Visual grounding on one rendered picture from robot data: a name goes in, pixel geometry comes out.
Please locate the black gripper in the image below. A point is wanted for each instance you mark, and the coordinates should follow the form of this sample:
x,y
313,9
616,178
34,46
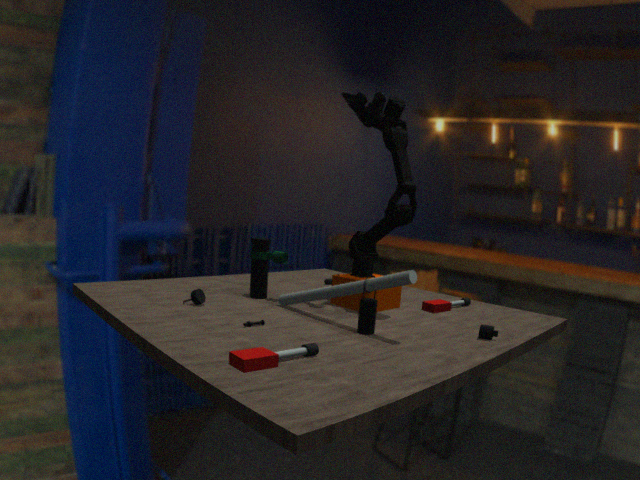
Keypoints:
x,y
367,114

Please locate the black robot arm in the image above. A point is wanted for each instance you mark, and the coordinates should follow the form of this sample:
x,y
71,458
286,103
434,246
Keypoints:
x,y
363,243

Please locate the green cup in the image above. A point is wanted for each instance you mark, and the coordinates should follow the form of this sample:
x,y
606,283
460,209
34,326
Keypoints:
x,y
276,257

